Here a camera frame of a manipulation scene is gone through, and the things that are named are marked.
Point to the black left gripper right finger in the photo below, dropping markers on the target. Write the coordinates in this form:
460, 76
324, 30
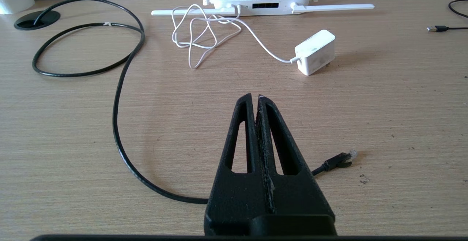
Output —
292, 197

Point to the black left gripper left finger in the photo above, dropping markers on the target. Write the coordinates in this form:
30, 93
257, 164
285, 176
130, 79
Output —
234, 197

